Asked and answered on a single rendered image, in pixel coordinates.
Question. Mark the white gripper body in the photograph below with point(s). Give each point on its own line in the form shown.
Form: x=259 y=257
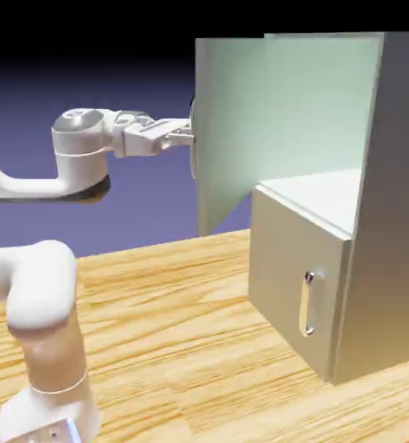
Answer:
x=141 y=140

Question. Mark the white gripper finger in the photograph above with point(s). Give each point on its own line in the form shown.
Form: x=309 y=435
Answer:
x=182 y=129
x=180 y=139

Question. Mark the pale green cabinet door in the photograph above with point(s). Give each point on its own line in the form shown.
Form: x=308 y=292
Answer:
x=228 y=131

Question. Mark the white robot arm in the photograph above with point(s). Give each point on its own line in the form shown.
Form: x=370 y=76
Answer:
x=79 y=155

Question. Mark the grey cabinet door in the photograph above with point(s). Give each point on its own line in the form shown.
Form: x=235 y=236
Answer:
x=276 y=277

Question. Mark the grey cabinet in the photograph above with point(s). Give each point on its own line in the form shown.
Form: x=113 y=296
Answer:
x=391 y=207

